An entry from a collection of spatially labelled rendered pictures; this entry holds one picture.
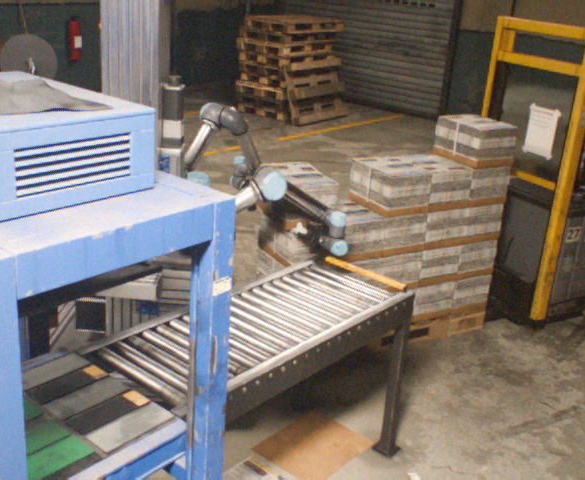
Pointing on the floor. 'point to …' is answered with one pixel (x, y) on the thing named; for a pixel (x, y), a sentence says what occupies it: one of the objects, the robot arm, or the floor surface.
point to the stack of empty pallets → (274, 88)
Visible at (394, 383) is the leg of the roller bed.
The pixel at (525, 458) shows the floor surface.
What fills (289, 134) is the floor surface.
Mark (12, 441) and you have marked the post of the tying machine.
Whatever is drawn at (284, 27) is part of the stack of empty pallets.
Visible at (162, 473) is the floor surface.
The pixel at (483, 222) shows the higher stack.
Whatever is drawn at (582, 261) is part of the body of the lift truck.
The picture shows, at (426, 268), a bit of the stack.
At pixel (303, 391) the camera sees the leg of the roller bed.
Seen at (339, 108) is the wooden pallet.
